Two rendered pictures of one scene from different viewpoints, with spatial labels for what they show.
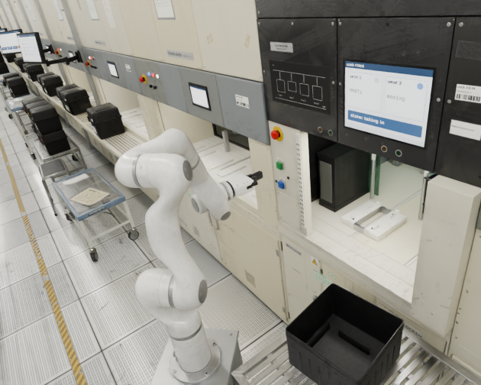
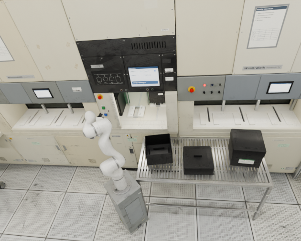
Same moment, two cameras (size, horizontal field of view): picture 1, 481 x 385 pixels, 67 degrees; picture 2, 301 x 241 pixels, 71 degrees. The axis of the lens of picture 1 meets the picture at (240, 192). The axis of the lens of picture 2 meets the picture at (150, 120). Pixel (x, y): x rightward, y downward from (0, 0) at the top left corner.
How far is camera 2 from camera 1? 1.10 m
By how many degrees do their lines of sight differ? 39
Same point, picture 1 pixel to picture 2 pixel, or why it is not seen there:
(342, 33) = (125, 60)
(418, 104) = (155, 75)
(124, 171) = (91, 132)
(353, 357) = (161, 151)
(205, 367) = (127, 184)
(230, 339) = (125, 172)
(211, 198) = not seen: hidden behind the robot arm
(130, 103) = not seen: outside the picture
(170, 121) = (5, 111)
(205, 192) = not seen: hidden behind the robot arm
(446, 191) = (170, 95)
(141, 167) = (97, 128)
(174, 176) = (109, 125)
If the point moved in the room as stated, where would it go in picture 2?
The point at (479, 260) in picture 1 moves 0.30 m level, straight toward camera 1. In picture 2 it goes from (180, 108) to (190, 127)
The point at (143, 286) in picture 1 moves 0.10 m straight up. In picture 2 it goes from (106, 168) to (103, 161)
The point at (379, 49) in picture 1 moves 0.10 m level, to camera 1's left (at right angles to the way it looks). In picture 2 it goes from (140, 62) to (133, 67)
